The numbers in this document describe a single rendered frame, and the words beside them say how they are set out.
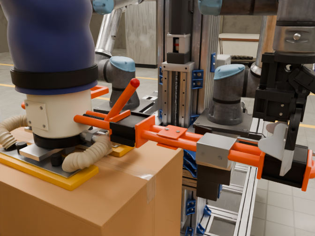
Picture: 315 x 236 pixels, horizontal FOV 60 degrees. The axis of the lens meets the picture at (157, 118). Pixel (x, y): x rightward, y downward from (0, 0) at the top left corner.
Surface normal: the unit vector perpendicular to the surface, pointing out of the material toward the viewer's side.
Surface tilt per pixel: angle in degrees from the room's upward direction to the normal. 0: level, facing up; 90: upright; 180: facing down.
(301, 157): 1
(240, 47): 90
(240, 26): 90
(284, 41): 89
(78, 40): 74
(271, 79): 89
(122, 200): 1
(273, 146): 70
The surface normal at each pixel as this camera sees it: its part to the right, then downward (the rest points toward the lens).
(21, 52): -0.40, 0.42
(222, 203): 0.00, -0.93
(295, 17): -0.64, 0.27
